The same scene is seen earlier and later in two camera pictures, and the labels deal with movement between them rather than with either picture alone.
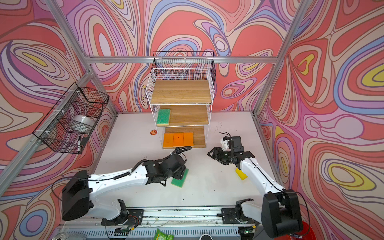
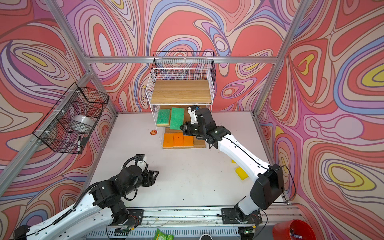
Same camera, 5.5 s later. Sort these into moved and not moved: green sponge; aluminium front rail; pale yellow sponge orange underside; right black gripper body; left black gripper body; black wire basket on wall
Moved: right black gripper body; left black gripper body
Not moved: pale yellow sponge orange underside; black wire basket on wall; green sponge; aluminium front rail
